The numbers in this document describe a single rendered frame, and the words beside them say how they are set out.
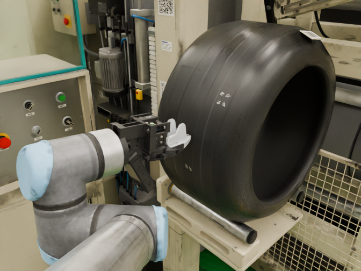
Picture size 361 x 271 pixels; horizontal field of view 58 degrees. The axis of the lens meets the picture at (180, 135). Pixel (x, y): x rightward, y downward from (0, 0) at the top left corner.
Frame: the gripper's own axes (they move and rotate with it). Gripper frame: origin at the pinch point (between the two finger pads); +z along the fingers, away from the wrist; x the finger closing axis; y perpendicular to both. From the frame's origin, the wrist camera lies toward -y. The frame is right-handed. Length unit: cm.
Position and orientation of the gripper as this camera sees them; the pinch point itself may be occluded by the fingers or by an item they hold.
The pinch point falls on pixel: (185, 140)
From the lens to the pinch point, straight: 77.4
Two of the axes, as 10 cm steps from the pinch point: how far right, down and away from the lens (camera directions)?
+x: -6.8, -3.2, 6.6
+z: 7.2, -1.9, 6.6
